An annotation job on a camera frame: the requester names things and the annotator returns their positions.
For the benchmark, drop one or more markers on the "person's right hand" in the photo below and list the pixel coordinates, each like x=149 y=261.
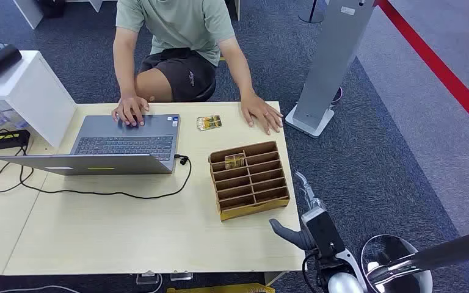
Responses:
x=130 y=110

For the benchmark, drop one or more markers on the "person's left hand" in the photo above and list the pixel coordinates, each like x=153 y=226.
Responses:
x=261 y=113

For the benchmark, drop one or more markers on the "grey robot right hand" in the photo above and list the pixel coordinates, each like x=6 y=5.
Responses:
x=295 y=238

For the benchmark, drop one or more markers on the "person's left forearm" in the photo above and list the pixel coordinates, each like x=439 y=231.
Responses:
x=238 y=68

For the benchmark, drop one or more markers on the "person's right forearm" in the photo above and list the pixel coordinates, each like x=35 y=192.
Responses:
x=124 y=68

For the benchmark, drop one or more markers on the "person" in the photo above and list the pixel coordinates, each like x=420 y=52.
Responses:
x=178 y=24

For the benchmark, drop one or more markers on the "grey open laptop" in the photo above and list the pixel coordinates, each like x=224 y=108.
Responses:
x=129 y=141

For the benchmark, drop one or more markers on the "brown cardboard slot organizer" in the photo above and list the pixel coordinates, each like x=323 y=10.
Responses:
x=254 y=190

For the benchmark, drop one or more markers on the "grey kiosk stand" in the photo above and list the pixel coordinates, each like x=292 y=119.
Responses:
x=331 y=60

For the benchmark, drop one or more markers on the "yellow strip under table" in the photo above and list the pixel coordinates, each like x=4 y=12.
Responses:
x=222 y=289

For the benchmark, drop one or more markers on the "white cabinet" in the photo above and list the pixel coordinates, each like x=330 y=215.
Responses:
x=32 y=93

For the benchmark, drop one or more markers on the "black stanchion base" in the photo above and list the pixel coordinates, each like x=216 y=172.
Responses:
x=310 y=16

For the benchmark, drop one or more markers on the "black power adapter yellow labels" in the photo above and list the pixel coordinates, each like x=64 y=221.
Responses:
x=8 y=139

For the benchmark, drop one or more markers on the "clear plastic bottles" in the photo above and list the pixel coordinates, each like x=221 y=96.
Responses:
x=0 y=115

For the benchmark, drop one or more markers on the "white furniture panel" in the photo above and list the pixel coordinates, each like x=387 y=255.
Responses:
x=28 y=10

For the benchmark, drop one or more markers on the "red barrier belt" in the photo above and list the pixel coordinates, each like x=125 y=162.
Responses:
x=441 y=68

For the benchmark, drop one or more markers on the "chrome stanchion post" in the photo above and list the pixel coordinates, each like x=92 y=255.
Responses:
x=396 y=263

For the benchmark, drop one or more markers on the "clear table bracket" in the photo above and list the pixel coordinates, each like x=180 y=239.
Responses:
x=147 y=278
x=181 y=276

